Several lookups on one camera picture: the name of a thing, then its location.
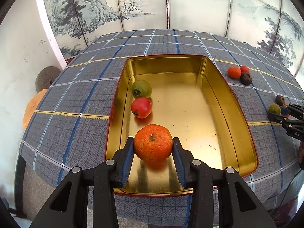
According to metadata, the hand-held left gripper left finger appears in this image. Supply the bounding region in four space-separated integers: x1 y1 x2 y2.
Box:
30 136 135 228

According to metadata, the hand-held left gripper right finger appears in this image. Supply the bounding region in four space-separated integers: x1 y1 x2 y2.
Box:
172 137 277 228

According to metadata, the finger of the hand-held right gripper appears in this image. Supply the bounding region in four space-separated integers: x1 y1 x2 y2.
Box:
268 113 304 129
281 104 304 120

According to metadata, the small green fruit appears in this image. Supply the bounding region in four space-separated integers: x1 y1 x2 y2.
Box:
268 103 282 115

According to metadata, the large orange tangerine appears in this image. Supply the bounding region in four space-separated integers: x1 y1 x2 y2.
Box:
134 124 173 164

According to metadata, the red and gold tin box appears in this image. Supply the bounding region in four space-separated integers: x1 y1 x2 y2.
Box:
104 55 259 196

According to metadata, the small orange tangerine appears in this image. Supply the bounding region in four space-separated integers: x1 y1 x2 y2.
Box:
228 66 242 79

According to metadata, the red tomato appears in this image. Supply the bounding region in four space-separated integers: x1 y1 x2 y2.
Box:
131 97 153 119

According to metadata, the green tomato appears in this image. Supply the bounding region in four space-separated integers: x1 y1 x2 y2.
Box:
131 80 152 99

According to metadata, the blue plaid tablecloth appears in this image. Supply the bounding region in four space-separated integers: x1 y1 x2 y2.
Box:
19 28 304 224

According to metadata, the orange round object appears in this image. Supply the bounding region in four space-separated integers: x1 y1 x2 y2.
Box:
22 89 49 130

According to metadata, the round grey millstone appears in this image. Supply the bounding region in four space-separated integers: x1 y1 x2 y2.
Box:
35 67 63 94

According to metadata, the landscape painted folding screen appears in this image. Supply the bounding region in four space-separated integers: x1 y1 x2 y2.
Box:
41 0 304 77

